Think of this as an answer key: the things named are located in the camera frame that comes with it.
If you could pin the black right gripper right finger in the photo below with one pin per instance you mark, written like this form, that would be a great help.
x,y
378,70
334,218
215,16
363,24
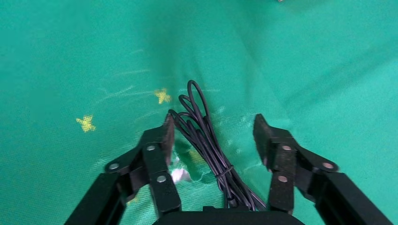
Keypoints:
x,y
281,155

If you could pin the green table cloth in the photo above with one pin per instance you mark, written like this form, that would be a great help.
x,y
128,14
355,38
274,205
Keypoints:
x,y
77,62

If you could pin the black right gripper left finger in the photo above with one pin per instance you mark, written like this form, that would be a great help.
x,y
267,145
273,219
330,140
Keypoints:
x,y
158,161

